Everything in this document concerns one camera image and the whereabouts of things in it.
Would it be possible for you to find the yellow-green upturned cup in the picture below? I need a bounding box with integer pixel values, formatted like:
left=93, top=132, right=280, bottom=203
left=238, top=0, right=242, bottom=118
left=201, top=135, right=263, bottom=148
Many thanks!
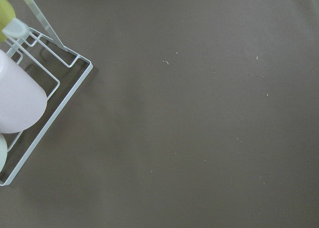
left=0, top=0, right=16, bottom=42

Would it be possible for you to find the pink upturned cup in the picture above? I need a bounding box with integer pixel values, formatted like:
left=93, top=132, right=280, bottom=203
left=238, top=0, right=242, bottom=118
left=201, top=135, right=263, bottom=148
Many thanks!
left=0, top=51, right=47, bottom=133

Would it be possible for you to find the mint upturned cup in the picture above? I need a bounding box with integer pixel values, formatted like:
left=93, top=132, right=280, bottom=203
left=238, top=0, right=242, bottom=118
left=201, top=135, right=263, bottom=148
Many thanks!
left=0, top=134, right=7, bottom=172

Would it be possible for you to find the white wire cup rack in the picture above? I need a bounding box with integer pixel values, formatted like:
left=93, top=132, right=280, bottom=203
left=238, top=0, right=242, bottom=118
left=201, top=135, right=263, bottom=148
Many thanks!
left=0, top=0, right=93, bottom=187

